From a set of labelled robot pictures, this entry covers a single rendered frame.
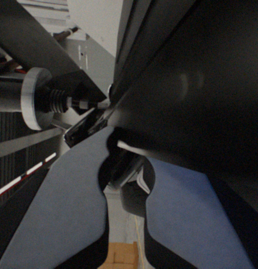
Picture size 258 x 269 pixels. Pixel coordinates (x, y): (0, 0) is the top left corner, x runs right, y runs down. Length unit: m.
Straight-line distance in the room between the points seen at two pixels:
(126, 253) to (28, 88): 8.09
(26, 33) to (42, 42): 0.03
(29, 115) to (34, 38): 0.18
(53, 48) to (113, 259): 8.13
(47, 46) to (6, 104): 0.16
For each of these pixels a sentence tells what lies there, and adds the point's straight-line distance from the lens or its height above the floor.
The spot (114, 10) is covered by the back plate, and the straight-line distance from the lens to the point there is 0.53.
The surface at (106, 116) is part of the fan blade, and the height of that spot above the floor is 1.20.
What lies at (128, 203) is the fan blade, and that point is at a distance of 0.52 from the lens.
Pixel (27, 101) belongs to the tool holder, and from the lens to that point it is 0.22.
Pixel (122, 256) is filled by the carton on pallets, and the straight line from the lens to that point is 8.33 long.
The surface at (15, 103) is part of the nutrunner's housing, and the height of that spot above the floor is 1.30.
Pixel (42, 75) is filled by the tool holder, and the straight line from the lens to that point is 0.24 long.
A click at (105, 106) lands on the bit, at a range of 0.23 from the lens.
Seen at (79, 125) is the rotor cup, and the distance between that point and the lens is 0.28.
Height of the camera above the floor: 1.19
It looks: 4 degrees down
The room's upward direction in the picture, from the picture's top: 85 degrees counter-clockwise
